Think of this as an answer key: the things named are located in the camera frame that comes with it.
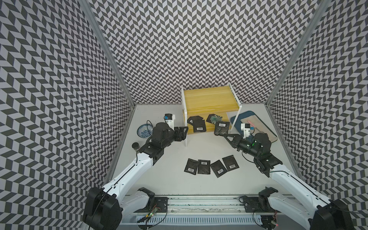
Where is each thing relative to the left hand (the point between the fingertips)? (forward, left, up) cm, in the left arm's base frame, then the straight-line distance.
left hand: (182, 128), depth 79 cm
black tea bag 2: (-14, -13, -21) cm, 28 cm away
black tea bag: (-14, -5, -21) cm, 25 cm away
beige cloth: (+15, -55, -21) cm, 61 cm away
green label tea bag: (-12, -29, -21) cm, 38 cm away
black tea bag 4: (+9, -9, -6) cm, 14 cm away
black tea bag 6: (-1, -21, +2) cm, 21 cm away
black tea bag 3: (-15, -21, -21) cm, 33 cm away
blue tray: (+3, -30, +3) cm, 30 cm away
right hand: (-6, -22, 0) cm, 23 cm away
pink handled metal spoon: (+17, -50, -20) cm, 57 cm away
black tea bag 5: (+2, -8, -6) cm, 10 cm away
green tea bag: (+11, -18, -4) cm, 22 cm away
